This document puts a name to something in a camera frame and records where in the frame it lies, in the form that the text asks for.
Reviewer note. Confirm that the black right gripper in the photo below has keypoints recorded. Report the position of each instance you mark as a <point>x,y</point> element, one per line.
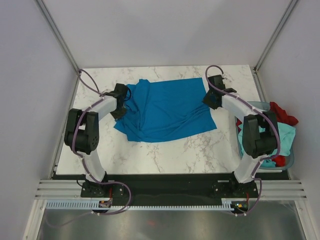
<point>206,100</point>

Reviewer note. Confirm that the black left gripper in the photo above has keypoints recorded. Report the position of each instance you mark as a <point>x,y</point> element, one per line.
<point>118,116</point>

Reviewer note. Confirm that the blue t shirt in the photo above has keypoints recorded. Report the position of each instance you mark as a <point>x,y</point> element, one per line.
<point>165,111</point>

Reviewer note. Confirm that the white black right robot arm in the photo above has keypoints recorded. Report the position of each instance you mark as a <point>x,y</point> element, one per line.
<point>260,138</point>

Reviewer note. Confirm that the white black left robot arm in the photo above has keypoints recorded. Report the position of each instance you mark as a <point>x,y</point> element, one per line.
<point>82,135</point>

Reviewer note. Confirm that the translucent blue plastic basket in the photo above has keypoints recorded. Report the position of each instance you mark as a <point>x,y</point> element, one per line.
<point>287,162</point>

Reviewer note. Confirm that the red t shirt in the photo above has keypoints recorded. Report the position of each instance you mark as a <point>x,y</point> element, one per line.
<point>287,132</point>

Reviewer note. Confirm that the teal t shirt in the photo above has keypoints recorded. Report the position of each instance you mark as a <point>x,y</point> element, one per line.
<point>282,140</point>

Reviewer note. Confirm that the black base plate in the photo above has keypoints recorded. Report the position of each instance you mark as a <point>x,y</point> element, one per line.
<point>122,194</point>

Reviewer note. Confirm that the aluminium left corner post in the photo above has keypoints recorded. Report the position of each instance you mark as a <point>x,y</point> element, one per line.
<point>57,34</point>

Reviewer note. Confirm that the aluminium corner post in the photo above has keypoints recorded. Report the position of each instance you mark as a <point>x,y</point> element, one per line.
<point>57,34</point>
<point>275,34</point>

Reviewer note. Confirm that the white slotted cable duct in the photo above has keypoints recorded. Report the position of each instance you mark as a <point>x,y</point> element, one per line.
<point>99,205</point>

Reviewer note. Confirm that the aluminium right corner post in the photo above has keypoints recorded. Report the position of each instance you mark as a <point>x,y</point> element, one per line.
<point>275,34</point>

